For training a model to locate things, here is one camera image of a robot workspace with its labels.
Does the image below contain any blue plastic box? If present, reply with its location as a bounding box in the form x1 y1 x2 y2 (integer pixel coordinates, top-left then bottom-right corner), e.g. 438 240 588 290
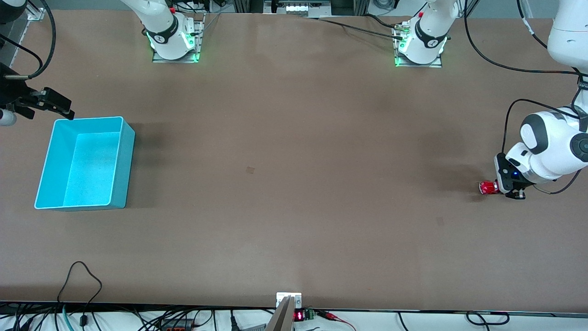
34 116 136 211

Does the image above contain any lit metal rack equipment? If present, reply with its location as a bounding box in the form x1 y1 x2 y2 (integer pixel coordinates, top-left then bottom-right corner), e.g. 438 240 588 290
264 0 332 18

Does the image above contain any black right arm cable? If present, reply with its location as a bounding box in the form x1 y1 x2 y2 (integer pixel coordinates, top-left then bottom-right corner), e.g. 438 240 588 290
0 0 57 80

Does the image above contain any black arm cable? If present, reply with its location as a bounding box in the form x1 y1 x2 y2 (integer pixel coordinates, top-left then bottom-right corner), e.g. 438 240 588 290
0 0 57 80
464 0 588 194

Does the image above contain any aluminium frame profile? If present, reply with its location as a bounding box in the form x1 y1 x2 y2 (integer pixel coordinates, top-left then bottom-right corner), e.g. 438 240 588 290
27 0 47 21

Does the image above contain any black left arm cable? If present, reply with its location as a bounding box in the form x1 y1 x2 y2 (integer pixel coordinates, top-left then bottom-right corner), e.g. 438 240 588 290
464 0 588 194

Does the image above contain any coiled black cable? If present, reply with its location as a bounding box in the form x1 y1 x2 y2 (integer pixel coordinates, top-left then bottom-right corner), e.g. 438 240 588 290
466 311 510 325

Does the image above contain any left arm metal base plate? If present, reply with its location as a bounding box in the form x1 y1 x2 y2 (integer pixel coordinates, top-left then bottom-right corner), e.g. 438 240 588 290
394 23 442 68

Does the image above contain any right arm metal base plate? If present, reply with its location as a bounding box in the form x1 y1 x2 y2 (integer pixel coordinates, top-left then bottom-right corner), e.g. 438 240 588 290
153 14 205 63

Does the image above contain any looped thin black cable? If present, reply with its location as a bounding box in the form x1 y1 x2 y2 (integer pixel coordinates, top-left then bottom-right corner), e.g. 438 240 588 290
57 261 102 327

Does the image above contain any black cable to base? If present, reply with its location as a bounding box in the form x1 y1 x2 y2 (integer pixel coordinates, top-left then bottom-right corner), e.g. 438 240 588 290
317 15 405 40

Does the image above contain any red clip lead wire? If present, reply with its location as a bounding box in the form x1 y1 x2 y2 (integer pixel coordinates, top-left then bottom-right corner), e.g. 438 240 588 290
316 310 356 331

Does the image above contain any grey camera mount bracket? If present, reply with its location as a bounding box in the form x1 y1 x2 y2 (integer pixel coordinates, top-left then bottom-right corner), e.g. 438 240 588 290
266 292 302 331

